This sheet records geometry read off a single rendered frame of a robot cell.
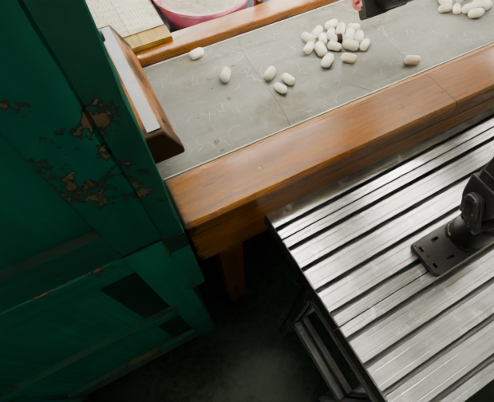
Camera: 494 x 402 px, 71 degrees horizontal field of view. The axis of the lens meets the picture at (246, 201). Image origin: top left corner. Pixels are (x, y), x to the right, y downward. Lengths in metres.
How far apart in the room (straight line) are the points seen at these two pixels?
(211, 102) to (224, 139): 0.10
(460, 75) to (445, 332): 0.51
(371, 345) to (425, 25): 0.75
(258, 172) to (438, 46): 0.56
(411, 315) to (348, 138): 0.33
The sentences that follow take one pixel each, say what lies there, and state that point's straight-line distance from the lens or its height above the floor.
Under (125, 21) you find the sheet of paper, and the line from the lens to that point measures 0.94.
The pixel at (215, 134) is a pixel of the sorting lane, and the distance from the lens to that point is 0.70.
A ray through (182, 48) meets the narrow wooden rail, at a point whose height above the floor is 0.76.
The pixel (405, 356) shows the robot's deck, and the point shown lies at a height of 0.67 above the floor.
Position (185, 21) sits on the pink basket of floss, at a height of 0.75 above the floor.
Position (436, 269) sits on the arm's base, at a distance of 0.71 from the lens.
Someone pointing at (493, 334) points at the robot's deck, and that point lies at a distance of 0.73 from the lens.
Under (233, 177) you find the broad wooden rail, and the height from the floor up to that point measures 0.76.
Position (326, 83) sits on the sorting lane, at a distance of 0.81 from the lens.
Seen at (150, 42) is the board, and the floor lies 0.78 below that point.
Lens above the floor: 1.28
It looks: 62 degrees down
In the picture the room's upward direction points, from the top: 1 degrees counter-clockwise
